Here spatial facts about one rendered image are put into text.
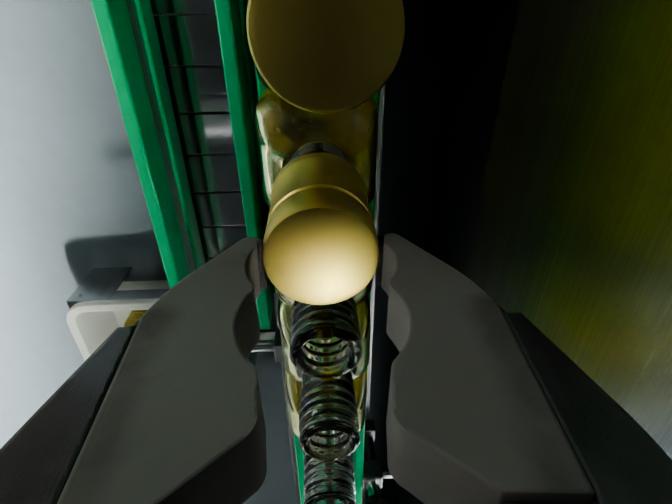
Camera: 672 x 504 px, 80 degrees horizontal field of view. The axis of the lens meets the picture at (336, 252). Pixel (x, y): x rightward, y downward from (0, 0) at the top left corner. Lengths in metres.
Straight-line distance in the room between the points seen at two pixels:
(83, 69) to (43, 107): 0.07
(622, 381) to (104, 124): 0.55
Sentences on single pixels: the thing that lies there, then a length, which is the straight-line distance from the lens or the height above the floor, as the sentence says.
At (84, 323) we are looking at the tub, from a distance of 0.65.
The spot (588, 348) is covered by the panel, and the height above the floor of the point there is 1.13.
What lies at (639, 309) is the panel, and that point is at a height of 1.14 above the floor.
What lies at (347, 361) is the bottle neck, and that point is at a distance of 0.17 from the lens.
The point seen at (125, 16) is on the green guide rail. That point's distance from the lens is 0.34.
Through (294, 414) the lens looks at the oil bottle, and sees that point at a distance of 0.28.
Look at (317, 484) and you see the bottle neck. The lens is 0.26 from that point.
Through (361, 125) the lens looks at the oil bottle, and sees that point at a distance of 0.18.
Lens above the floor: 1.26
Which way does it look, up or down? 59 degrees down
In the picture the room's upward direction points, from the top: 175 degrees clockwise
